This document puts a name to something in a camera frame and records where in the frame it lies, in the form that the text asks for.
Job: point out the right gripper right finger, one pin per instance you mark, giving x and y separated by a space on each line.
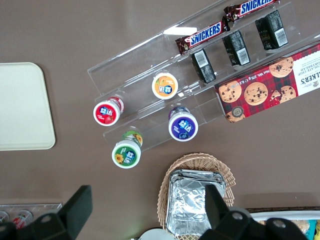
217 212

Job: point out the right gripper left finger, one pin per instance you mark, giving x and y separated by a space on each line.
72 212

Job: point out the light oval wicker basket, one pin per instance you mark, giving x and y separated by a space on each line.
200 158

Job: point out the white rectangular snack tray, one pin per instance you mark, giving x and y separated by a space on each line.
287 214

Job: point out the beige plastic tray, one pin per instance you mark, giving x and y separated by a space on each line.
22 107

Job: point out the clear acrylic bottle rack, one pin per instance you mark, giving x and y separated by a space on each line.
50 206

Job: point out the stack of foil trays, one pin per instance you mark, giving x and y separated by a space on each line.
186 200

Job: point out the green gum jar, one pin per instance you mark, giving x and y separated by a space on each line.
126 153

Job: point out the purple gum jar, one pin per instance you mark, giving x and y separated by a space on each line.
183 127

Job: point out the teal snack pack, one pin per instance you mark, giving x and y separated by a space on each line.
315 222

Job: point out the yellow snack pack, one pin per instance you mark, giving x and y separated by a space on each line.
317 232

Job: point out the red gum jar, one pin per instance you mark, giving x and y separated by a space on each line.
106 113

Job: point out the red Walkers cookie box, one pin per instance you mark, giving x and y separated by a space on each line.
262 87

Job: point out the orange gum jar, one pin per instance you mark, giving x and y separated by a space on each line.
165 86

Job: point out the small black box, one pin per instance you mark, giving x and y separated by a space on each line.
236 48
203 66
271 30

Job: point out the acrylic stepped stand with candy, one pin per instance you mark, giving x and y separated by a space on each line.
217 62

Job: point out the acrylic stepped stand with jars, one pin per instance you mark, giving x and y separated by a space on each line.
130 62

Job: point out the Snickers chocolate bar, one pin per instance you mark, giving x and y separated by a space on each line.
205 36
250 8

